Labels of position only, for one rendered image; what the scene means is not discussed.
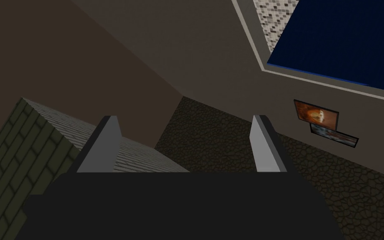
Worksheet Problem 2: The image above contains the blue and red framed picture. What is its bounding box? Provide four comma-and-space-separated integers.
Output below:
310, 123, 359, 148

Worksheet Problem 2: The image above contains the orange framed picture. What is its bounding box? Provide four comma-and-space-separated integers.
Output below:
293, 99, 340, 131

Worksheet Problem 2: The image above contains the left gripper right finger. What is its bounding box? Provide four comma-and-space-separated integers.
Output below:
249, 115, 300, 173

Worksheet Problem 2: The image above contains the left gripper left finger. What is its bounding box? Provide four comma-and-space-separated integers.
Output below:
67, 115, 122, 173

